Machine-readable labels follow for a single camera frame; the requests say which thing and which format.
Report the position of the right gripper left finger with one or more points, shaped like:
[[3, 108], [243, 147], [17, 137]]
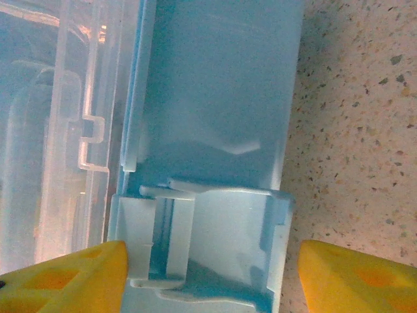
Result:
[[65, 283]]

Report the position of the clear plastic storage box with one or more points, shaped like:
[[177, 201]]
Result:
[[32, 130]]

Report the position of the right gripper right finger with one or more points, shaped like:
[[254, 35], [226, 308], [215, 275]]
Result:
[[358, 283]]

